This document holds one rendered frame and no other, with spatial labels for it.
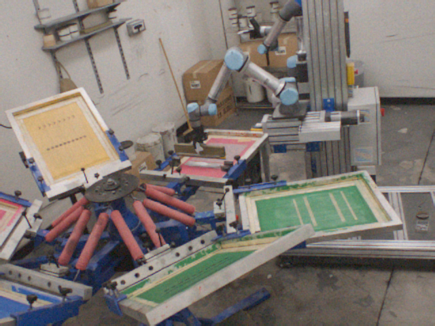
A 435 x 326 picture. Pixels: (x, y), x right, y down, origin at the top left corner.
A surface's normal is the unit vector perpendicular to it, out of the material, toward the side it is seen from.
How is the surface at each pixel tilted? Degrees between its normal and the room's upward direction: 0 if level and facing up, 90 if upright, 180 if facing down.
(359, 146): 90
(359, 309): 0
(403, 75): 90
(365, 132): 90
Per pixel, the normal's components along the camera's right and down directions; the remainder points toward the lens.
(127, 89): 0.86, 0.07
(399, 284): -0.18, -0.88
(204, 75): -0.33, 0.37
